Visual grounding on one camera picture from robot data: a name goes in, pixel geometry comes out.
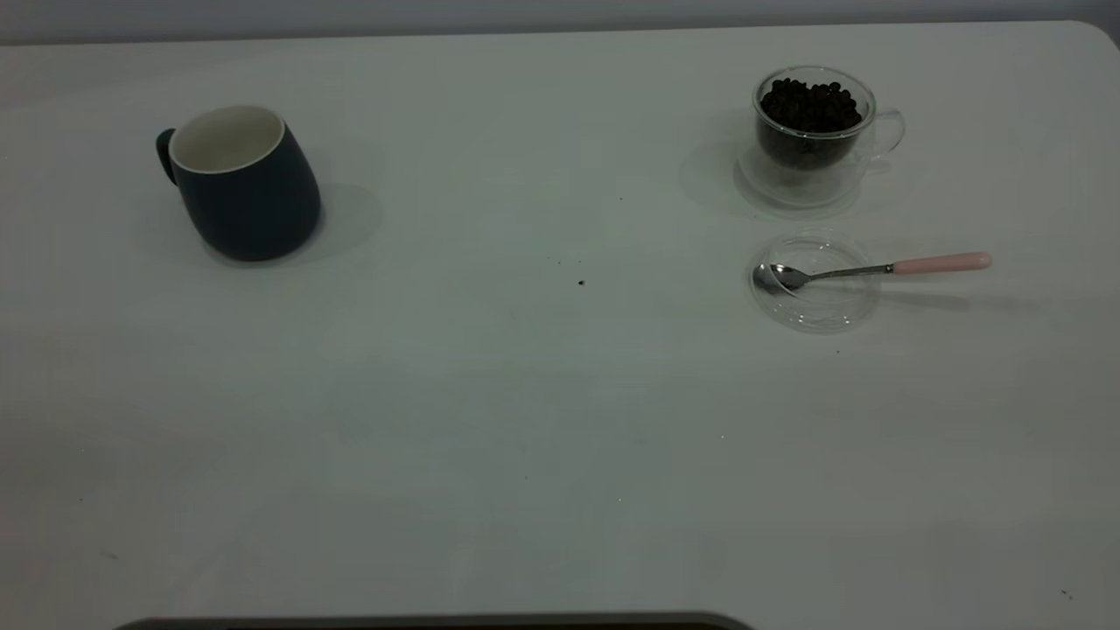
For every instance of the dark grey ceramic mug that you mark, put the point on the dark grey ceramic mug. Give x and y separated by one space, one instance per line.
254 206

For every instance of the coffee beans in glass cup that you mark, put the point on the coffee beans in glass cup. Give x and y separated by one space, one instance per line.
809 109

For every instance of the clear round glass lid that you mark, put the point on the clear round glass lid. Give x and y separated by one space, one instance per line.
818 306

